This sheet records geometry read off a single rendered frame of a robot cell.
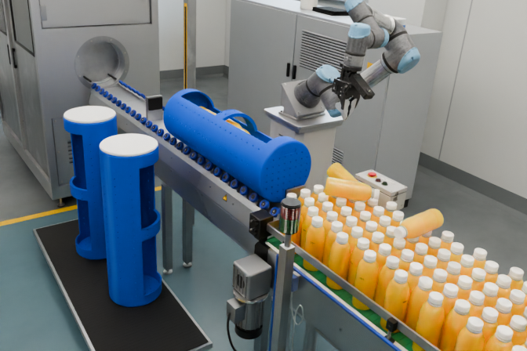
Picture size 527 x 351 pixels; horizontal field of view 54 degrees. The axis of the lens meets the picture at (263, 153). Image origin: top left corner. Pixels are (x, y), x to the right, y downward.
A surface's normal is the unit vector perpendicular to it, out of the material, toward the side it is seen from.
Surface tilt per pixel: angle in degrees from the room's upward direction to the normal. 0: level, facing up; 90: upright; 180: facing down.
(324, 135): 90
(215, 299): 0
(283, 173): 90
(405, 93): 90
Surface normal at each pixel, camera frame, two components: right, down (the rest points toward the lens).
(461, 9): -0.83, 0.18
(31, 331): 0.06, -0.92
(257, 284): 0.60, 0.34
